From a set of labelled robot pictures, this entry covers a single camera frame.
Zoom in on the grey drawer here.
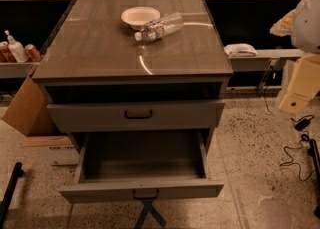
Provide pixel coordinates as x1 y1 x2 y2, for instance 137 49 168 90
47 100 224 133
59 129 224 203

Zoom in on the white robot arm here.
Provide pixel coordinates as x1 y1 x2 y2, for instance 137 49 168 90
270 0 320 114

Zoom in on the grey top drawer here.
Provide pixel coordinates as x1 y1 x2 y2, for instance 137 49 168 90
47 100 224 133

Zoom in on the grey drawer cabinet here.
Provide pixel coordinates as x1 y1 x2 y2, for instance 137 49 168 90
33 0 232 147

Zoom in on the folded white cloth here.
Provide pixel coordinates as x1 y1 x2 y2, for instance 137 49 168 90
224 43 257 57

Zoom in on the clear plastic water bottle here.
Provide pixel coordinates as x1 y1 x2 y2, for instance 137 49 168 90
134 12 183 42

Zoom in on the white paper bowl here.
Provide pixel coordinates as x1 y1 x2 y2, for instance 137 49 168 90
121 7 160 30

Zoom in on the white printed cardboard box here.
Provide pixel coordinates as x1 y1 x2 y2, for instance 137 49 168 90
24 136 79 166

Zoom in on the red soda can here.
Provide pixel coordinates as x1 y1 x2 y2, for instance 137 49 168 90
25 44 42 62

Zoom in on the brown cardboard box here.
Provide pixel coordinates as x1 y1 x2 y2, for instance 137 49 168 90
2 64 59 137

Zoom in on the white pump bottle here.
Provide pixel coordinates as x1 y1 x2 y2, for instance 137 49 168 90
5 30 28 63

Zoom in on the red can at edge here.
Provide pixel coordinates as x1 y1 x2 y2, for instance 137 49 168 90
0 41 16 63

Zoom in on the black bar lower left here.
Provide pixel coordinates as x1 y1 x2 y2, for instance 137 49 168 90
0 162 24 229

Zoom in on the black power adapter with cable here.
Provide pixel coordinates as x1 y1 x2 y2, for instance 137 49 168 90
280 114 316 182

